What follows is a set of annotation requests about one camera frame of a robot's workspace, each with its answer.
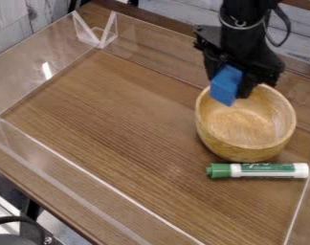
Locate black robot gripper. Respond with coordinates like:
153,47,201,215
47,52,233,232
194,25,286,99

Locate blue rectangular block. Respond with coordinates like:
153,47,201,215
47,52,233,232
210,65,243,106

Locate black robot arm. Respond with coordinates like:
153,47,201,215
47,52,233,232
195,0,293,100

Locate light wooden bowl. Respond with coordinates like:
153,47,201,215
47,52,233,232
195,84,297,163

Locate clear acrylic tray walls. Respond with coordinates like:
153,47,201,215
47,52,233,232
0,5,310,245

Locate green and white marker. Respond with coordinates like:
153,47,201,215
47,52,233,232
206,163,310,179

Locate black metal stand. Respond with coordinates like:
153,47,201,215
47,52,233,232
19,198,57,245

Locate black cable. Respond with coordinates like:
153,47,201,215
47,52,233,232
0,215,47,245

